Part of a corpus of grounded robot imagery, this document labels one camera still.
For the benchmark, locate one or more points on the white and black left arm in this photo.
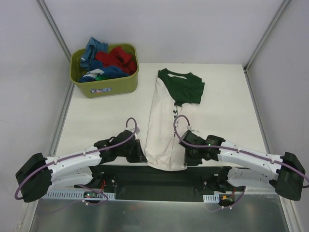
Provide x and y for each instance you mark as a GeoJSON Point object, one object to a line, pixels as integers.
{"type": "Point", "coordinates": [39, 175]}

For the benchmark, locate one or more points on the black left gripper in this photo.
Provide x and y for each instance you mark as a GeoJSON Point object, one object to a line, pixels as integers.
{"type": "Point", "coordinates": [136, 152]}

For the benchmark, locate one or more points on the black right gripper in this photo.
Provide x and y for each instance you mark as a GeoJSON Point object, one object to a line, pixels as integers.
{"type": "Point", "coordinates": [187, 144]}

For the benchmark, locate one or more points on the bright green cloth in bin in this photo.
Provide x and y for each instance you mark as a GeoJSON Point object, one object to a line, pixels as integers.
{"type": "Point", "coordinates": [100, 78]}

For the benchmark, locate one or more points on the olive green plastic bin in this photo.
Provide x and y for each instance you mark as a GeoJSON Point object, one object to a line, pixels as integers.
{"type": "Point", "coordinates": [101, 88]}

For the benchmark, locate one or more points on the white green-sleeved Charlie Brown shirt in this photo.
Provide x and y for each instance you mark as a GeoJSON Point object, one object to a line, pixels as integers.
{"type": "Point", "coordinates": [175, 94]}

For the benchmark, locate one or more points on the white right cable duct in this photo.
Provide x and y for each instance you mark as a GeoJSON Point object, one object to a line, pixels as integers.
{"type": "Point", "coordinates": [218, 198]}

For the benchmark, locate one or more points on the blue t-shirt in bin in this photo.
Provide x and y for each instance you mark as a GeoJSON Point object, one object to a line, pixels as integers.
{"type": "Point", "coordinates": [95, 67]}

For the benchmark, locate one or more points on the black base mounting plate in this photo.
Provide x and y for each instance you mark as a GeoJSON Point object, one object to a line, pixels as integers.
{"type": "Point", "coordinates": [144, 183]}

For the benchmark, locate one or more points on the left aluminium frame post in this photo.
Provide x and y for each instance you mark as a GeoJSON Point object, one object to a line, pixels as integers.
{"type": "Point", "coordinates": [53, 26]}

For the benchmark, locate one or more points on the white cable duct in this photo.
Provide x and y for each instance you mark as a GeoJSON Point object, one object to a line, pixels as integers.
{"type": "Point", "coordinates": [78, 195]}
{"type": "Point", "coordinates": [218, 198]}

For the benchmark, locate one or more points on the white left cable duct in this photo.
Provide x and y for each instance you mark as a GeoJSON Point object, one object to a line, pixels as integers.
{"type": "Point", "coordinates": [78, 195]}

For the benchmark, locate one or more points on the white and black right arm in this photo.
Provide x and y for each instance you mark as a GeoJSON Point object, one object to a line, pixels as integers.
{"type": "Point", "coordinates": [283, 174]}

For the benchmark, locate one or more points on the aluminium frame post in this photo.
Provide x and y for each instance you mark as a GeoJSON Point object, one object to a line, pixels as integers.
{"type": "Point", "coordinates": [53, 26]}
{"type": "Point", "coordinates": [275, 19]}

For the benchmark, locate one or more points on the right aluminium frame post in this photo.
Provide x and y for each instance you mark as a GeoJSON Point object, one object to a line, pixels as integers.
{"type": "Point", "coordinates": [275, 19]}

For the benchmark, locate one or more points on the red t-shirt in bin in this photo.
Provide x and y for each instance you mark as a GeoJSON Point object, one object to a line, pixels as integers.
{"type": "Point", "coordinates": [118, 58]}

